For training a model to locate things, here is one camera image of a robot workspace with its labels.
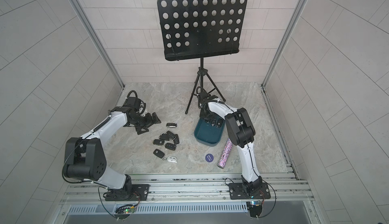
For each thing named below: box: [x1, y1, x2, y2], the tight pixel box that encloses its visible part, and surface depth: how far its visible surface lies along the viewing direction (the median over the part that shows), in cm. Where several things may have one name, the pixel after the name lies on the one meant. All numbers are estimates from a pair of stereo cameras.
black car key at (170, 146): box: [164, 142, 177, 151], surface depth 86 cm
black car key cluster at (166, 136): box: [158, 130, 173, 141], surface depth 91 cm
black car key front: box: [152, 148, 165, 159], surface depth 84 cm
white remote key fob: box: [162, 156, 178, 164], surface depth 82 cm
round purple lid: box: [205, 153, 214, 163], surface depth 84 cm
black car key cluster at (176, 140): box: [173, 133, 180, 145], surface depth 88 cm
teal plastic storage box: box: [193, 118, 226, 147], surface depth 95 cm
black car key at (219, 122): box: [215, 118, 224, 128], surface depth 96 cm
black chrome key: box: [166, 122, 177, 128], surface depth 96 cm
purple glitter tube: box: [217, 137, 233, 169], surface depth 82 cm
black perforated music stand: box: [157, 0, 248, 115], surface depth 67 cm
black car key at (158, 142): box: [152, 138, 165, 146], surface depth 88 cm
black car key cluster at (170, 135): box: [165, 130, 176, 140], surface depth 90 cm
